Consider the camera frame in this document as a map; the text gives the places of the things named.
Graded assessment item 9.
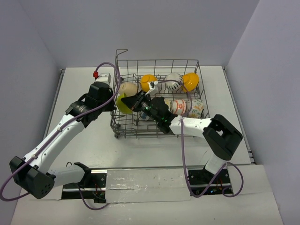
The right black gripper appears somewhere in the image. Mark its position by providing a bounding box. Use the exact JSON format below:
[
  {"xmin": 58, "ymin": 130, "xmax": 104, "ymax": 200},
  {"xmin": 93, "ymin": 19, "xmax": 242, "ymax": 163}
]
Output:
[{"xmin": 122, "ymin": 90, "xmax": 161, "ymax": 123}]

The lime green plastic bowl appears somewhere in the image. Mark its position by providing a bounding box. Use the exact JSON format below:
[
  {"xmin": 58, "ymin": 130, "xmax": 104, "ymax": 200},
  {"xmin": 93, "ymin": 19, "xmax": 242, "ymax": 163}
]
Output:
[{"xmin": 116, "ymin": 93, "xmax": 133, "ymax": 114}]

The tan ceramic bowl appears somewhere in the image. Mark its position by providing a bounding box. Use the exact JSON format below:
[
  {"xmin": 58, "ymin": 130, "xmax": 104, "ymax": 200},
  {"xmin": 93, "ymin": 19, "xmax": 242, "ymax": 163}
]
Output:
[{"xmin": 119, "ymin": 82, "xmax": 137, "ymax": 97}]

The blue floral ceramic bowl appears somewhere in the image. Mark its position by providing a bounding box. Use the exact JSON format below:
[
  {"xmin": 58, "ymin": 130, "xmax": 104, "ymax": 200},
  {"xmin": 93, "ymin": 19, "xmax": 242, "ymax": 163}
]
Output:
[{"xmin": 140, "ymin": 112, "xmax": 150, "ymax": 121}]

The small orange plastic bowl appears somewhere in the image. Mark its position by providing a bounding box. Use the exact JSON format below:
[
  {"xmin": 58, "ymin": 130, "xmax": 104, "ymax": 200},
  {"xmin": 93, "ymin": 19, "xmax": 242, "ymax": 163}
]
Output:
[{"xmin": 140, "ymin": 74, "xmax": 157, "ymax": 92}]

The white striped ceramic bowl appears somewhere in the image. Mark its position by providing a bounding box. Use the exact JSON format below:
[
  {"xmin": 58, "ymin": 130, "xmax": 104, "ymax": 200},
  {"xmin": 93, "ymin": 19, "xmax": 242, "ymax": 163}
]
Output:
[{"xmin": 165, "ymin": 72, "xmax": 183, "ymax": 92}]

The red patterned white bowl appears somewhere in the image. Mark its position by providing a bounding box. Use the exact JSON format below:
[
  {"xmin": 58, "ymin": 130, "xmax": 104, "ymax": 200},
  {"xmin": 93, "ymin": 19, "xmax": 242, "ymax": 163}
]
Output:
[{"xmin": 170, "ymin": 99, "xmax": 187, "ymax": 116}]

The large orange plastic bowl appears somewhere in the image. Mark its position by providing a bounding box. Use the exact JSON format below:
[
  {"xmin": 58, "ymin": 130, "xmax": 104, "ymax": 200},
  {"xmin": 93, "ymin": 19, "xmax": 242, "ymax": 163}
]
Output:
[{"xmin": 182, "ymin": 73, "xmax": 199, "ymax": 92}]

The white green leaf bowl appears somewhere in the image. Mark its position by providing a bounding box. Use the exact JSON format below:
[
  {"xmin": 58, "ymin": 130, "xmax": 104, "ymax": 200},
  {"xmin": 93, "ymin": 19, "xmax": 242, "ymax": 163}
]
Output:
[{"xmin": 186, "ymin": 99, "xmax": 204, "ymax": 119}]

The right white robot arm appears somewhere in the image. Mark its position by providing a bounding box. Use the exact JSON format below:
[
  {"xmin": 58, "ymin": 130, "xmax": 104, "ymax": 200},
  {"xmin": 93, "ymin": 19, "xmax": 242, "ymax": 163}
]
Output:
[{"xmin": 121, "ymin": 91, "xmax": 243, "ymax": 183}]

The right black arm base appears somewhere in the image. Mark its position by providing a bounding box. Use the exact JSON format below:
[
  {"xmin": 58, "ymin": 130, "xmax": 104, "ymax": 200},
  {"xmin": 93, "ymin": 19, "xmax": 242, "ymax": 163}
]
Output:
[{"xmin": 187, "ymin": 168, "xmax": 233, "ymax": 195}]

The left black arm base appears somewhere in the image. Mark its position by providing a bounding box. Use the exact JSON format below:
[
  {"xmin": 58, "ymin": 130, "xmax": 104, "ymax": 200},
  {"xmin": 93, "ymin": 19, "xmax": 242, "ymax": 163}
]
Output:
[{"xmin": 61, "ymin": 169, "xmax": 107, "ymax": 204}]

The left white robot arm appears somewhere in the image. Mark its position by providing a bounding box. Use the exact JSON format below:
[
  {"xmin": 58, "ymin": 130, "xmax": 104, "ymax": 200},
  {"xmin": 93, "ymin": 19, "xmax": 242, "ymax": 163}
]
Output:
[{"xmin": 9, "ymin": 81, "xmax": 115, "ymax": 199}]

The clear plastic tape sheet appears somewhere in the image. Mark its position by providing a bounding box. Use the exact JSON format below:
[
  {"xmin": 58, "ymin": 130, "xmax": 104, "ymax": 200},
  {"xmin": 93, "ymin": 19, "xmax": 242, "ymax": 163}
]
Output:
[{"xmin": 105, "ymin": 168, "xmax": 191, "ymax": 203}]

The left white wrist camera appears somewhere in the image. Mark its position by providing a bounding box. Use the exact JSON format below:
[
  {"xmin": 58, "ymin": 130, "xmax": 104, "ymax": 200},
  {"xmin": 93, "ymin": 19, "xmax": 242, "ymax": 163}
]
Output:
[{"xmin": 95, "ymin": 73, "xmax": 111, "ymax": 86}]

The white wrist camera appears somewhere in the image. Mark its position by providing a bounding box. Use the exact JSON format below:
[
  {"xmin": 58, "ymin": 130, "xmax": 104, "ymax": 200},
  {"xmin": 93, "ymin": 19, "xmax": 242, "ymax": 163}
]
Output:
[
  {"xmin": 95, "ymin": 73, "xmax": 111, "ymax": 86},
  {"xmin": 146, "ymin": 81, "xmax": 161, "ymax": 96}
]

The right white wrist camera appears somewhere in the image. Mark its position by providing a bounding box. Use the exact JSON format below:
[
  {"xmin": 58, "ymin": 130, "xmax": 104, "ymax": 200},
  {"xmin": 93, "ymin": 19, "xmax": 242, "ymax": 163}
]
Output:
[{"xmin": 146, "ymin": 81, "xmax": 161, "ymax": 96}]

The grey wire dish rack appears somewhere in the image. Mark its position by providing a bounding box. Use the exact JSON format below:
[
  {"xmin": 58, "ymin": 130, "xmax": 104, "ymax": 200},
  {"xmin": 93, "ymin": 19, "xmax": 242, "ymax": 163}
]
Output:
[{"xmin": 110, "ymin": 49, "xmax": 210, "ymax": 138}]

